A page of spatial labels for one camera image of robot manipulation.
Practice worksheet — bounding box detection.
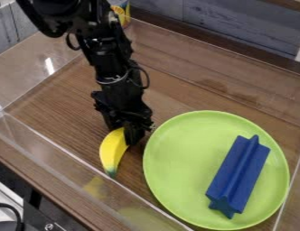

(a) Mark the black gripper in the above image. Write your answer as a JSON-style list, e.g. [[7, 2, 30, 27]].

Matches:
[[91, 79, 154, 145]]

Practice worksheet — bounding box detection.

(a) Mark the black cable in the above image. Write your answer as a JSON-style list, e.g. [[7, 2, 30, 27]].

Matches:
[[0, 203, 23, 231]]

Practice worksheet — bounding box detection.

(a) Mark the yellow toy banana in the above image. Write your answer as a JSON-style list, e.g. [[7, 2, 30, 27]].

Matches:
[[99, 128, 130, 178]]

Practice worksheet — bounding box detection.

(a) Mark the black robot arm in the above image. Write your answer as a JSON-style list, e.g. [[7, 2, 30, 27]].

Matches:
[[17, 0, 154, 145]]

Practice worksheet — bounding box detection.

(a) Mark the clear acrylic tray wall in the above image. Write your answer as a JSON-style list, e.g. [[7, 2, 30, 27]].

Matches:
[[0, 9, 300, 231]]

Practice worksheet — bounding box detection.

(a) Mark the yellow blue tin can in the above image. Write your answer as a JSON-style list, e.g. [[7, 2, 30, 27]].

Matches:
[[110, 0, 132, 28]]

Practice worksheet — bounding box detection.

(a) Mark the green round plate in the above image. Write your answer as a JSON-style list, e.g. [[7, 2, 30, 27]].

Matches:
[[144, 110, 291, 231]]

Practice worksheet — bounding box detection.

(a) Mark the blue star-shaped block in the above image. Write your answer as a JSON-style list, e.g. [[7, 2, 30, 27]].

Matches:
[[206, 134, 271, 219]]

